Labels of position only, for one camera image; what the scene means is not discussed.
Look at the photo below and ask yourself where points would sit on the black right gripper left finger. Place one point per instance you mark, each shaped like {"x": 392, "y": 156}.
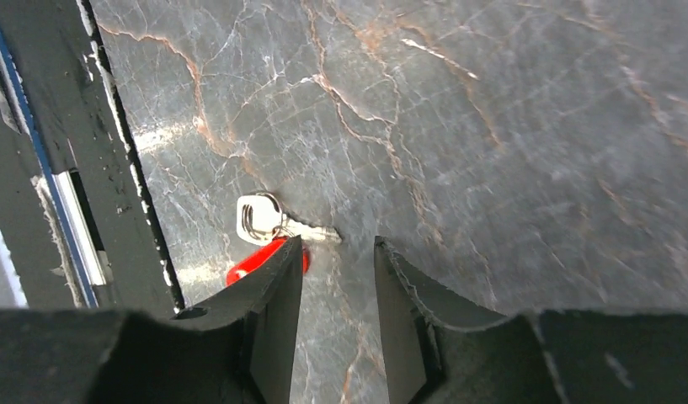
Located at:
{"x": 236, "y": 347}

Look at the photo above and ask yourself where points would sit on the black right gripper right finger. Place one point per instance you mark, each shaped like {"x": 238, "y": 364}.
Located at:
{"x": 440, "y": 347}

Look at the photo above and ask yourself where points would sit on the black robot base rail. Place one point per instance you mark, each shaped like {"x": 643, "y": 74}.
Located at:
{"x": 77, "y": 225}

